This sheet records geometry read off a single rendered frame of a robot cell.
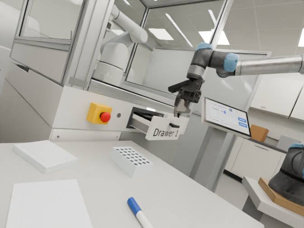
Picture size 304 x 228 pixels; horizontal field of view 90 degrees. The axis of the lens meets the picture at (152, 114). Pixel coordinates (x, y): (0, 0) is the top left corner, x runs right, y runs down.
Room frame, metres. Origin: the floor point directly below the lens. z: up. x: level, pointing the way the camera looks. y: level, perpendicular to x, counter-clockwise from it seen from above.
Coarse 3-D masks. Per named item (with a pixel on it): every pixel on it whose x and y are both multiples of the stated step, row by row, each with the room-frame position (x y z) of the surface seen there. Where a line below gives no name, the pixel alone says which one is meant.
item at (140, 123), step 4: (136, 116) 0.74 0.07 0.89; (132, 120) 0.75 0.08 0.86; (136, 120) 0.73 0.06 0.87; (140, 120) 0.72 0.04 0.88; (144, 120) 0.71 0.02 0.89; (132, 124) 0.74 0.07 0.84; (136, 124) 0.73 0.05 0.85; (140, 124) 0.71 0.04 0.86; (144, 124) 0.70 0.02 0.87; (148, 124) 0.69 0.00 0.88; (136, 128) 0.72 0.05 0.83; (140, 128) 0.71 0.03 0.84; (144, 128) 0.69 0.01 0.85; (144, 132) 0.69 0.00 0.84
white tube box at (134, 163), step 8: (112, 152) 0.49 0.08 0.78; (120, 152) 0.49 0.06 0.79; (128, 152) 0.50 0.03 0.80; (136, 152) 0.53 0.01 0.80; (120, 160) 0.46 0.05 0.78; (128, 160) 0.44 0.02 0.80; (136, 160) 0.47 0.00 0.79; (144, 160) 0.49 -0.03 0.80; (128, 168) 0.43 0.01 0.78; (136, 168) 0.42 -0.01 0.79; (144, 168) 0.45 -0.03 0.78; (136, 176) 0.43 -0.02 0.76
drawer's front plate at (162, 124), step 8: (152, 120) 0.66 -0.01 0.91; (160, 120) 0.68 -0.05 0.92; (168, 120) 0.74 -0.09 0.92; (176, 120) 0.82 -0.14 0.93; (152, 128) 0.66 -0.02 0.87; (160, 128) 0.70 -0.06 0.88; (168, 128) 0.76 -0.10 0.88; (176, 128) 0.83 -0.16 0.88; (152, 136) 0.67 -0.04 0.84; (160, 136) 0.72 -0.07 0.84; (168, 136) 0.79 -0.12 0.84
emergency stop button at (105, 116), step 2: (104, 112) 0.54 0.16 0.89; (106, 112) 0.55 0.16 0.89; (102, 114) 0.54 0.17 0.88; (104, 114) 0.54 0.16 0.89; (106, 114) 0.54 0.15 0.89; (108, 114) 0.55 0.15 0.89; (100, 116) 0.54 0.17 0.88; (102, 116) 0.53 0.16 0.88; (104, 116) 0.54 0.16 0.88; (106, 116) 0.54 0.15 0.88; (108, 116) 0.55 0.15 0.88; (110, 116) 0.56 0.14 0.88; (100, 118) 0.54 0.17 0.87; (102, 118) 0.53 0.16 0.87; (104, 118) 0.54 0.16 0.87; (106, 118) 0.54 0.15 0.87; (108, 118) 0.55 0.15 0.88; (102, 120) 0.54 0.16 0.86; (104, 120) 0.54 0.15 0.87; (106, 120) 0.55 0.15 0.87; (108, 120) 0.55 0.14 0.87; (104, 122) 0.55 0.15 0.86; (106, 122) 0.55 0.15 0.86
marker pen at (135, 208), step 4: (128, 200) 0.31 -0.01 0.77; (132, 200) 0.31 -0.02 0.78; (128, 204) 0.31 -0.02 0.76; (132, 204) 0.30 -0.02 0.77; (136, 204) 0.30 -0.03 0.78; (132, 208) 0.29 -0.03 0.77; (136, 208) 0.29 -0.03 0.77; (140, 208) 0.29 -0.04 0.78; (136, 212) 0.28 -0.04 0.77; (140, 212) 0.28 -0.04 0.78; (136, 216) 0.28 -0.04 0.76; (140, 216) 0.28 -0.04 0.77; (144, 216) 0.28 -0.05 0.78; (140, 220) 0.27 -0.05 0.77; (144, 220) 0.27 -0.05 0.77; (148, 220) 0.27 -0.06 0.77; (144, 224) 0.26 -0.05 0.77; (148, 224) 0.26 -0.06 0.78
